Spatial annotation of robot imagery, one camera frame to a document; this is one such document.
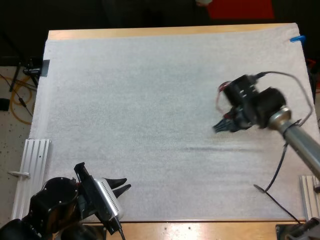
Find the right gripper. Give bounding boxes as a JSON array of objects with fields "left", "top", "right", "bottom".
[{"left": 221, "top": 74, "right": 261, "bottom": 134}]

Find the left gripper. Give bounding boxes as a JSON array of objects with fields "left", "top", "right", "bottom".
[{"left": 73, "top": 162, "right": 132, "bottom": 235}]

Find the blue clip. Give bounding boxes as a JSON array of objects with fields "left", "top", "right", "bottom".
[{"left": 289, "top": 35, "right": 307, "bottom": 44}]

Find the dark clamp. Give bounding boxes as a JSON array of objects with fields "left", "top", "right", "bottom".
[{"left": 23, "top": 59, "right": 51, "bottom": 77}]

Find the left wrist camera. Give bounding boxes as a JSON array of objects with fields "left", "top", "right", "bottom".
[{"left": 93, "top": 177, "right": 125, "bottom": 221}]

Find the ribbed aluminium rail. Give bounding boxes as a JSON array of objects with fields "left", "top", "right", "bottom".
[
  {"left": 299, "top": 174, "right": 320, "bottom": 221},
  {"left": 11, "top": 138, "right": 52, "bottom": 220}
]

